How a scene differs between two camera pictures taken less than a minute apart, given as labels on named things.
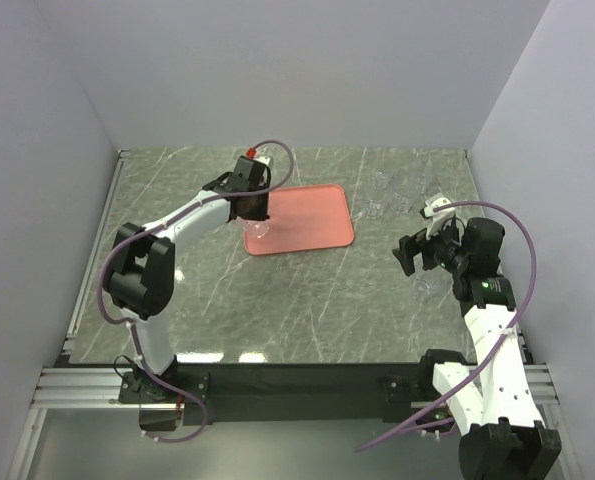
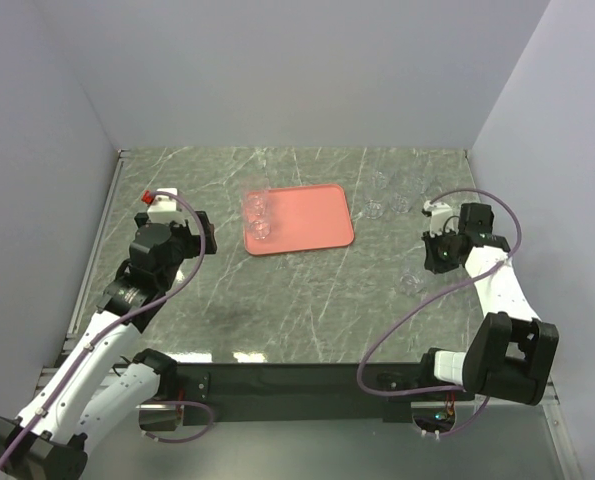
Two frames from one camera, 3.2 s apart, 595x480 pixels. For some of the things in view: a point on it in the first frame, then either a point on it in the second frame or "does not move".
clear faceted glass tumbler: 417,182 does not move
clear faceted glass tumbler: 400,204 does not move
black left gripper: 260,214 → 194,241
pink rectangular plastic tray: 302,218 does not move
